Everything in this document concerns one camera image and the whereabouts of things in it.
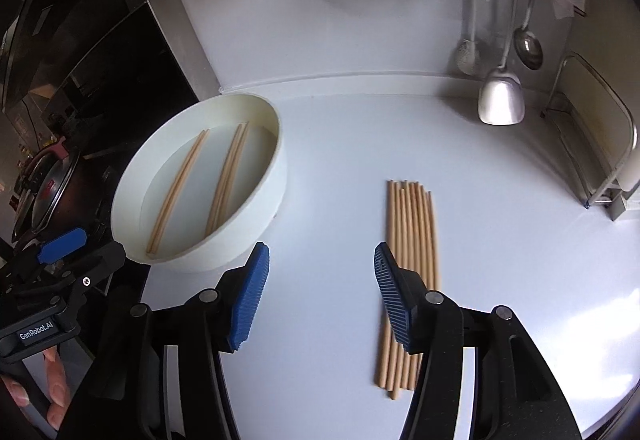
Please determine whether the wooden chopstick six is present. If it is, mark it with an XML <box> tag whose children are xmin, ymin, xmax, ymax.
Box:
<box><xmin>380</xmin><ymin>180</ymin><xmax>401</xmax><ymax>400</ymax></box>

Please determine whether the wooden chopstick five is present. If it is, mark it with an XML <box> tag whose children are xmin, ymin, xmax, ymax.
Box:
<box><xmin>376</xmin><ymin>180</ymin><xmax>395</xmax><ymax>390</ymax></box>

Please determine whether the wooden chopstick three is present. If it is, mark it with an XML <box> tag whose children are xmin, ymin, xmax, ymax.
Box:
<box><xmin>150</xmin><ymin>129</ymin><xmax>211</xmax><ymax>257</ymax></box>

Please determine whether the wooden chopstick four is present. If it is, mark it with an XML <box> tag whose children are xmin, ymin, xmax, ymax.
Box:
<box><xmin>211</xmin><ymin>122</ymin><xmax>248</xmax><ymax>234</ymax></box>

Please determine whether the wooden chopstick one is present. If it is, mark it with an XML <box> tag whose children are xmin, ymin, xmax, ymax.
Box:
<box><xmin>205</xmin><ymin>124</ymin><xmax>243</xmax><ymax>237</ymax></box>

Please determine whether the wooden chopstick two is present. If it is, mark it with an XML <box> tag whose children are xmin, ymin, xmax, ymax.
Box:
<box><xmin>146</xmin><ymin>129</ymin><xmax>209</xmax><ymax>256</ymax></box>

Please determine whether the left hand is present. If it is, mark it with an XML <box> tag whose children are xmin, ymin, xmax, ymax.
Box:
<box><xmin>0</xmin><ymin>346</ymin><xmax>68</xmax><ymax>430</ymax></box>

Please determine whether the wooden chopstick eight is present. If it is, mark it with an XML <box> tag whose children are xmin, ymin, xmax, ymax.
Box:
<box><xmin>390</xmin><ymin>181</ymin><xmax>413</xmax><ymax>400</ymax></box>

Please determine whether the wooden chopstick nine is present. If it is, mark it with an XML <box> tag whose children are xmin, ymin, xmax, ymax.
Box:
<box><xmin>404</xmin><ymin>181</ymin><xmax>420</xmax><ymax>390</ymax></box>

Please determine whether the wooden chopstick twelve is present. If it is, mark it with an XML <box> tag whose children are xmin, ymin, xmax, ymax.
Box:
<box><xmin>426</xmin><ymin>191</ymin><xmax>442</xmax><ymax>291</ymax></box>

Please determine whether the wooden chopstick seven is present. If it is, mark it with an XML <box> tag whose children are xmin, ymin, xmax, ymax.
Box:
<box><xmin>387</xmin><ymin>181</ymin><xmax>406</xmax><ymax>400</ymax></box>

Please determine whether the wooden chopstick ten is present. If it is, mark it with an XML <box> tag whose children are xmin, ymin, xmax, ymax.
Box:
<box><xmin>404</xmin><ymin>184</ymin><xmax>428</xmax><ymax>394</ymax></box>

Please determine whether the round white basin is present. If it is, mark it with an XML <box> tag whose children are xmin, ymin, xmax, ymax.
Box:
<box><xmin>111</xmin><ymin>94</ymin><xmax>288</xmax><ymax>272</ymax></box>

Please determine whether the dark stove cooktop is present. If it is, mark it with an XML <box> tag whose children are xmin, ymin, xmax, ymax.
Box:
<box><xmin>1</xmin><ymin>0</ymin><xmax>198</xmax><ymax>247</ymax></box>

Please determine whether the steel spatula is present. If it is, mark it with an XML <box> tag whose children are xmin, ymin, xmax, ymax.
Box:
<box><xmin>478</xmin><ymin>0</ymin><xmax>525</xmax><ymax>126</ymax></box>

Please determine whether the steel ladle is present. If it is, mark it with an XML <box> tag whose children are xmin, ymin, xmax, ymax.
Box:
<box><xmin>513</xmin><ymin>0</ymin><xmax>544</xmax><ymax>71</ymax></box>

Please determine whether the metal wire rack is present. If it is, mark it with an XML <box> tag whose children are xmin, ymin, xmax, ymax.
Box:
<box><xmin>540</xmin><ymin>52</ymin><xmax>639</xmax><ymax>221</ymax></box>

